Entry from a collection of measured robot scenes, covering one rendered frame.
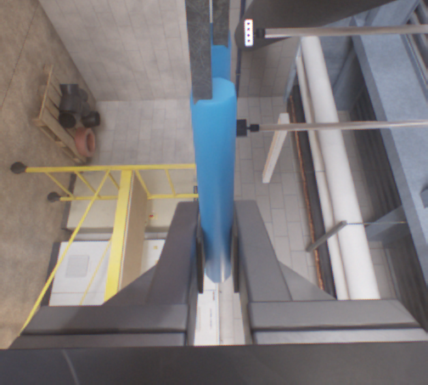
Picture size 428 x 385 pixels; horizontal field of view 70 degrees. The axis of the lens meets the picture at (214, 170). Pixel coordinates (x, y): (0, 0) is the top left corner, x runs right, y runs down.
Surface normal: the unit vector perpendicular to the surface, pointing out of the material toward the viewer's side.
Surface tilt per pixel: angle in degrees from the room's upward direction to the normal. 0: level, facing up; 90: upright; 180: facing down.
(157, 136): 90
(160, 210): 90
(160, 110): 90
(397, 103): 90
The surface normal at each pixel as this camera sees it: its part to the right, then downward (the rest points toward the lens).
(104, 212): -0.02, -0.44
